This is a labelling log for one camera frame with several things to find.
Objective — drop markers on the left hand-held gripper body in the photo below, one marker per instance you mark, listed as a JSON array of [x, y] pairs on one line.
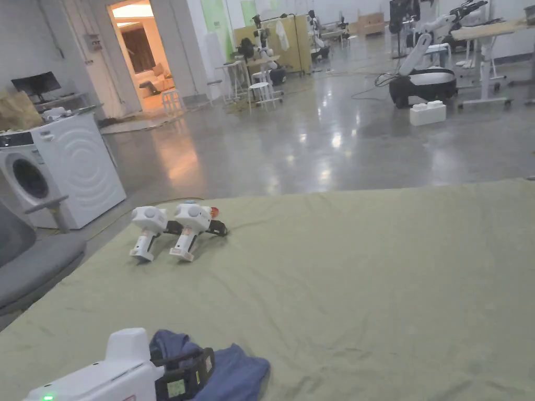
[[96, 382]]

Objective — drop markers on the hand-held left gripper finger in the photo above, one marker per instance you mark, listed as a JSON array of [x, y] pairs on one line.
[[179, 357], [193, 374]]

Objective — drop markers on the dark blue shirt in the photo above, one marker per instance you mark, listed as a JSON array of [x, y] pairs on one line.
[[234, 376]]

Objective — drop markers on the spare white hand-held gripper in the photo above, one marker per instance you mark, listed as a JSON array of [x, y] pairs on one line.
[[146, 221], [190, 221]]

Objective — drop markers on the bed with pale green sheet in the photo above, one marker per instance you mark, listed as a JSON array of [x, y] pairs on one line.
[[355, 284]]

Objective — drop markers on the white washing machine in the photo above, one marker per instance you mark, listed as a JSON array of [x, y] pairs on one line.
[[79, 167]]

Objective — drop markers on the brown paper bag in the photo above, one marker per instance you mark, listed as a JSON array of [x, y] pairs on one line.
[[16, 110]]

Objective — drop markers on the black computer monitor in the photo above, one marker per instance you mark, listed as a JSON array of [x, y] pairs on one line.
[[36, 82]]

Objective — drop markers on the yellow folding screen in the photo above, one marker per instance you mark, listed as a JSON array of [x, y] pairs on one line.
[[299, 46]]

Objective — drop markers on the white foam block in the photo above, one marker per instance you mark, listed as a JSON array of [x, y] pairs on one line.
[[427, 113]]

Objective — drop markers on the white robot on black base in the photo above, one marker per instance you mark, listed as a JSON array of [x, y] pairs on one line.
[[422, 81]]

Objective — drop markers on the brown carton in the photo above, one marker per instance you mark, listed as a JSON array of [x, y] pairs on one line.
[[371, 23]]

